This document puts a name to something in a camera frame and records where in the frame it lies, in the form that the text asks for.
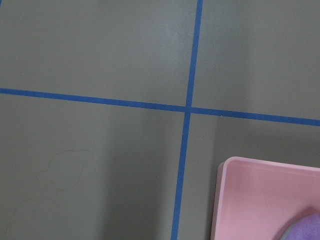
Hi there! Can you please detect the purple cloth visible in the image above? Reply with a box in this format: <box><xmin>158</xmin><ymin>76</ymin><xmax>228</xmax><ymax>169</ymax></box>
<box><xmin>279</xmin><ymin>208</ymin><xmax>320</xmax><ymax>240</ymax></box>

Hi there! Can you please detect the pink plastic tray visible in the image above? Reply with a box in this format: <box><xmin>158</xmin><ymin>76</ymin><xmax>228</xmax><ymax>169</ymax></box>
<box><xmin>210</xmin><ymin>156</ymin><xmax>320</xmax><ymax>240</ymax></box>

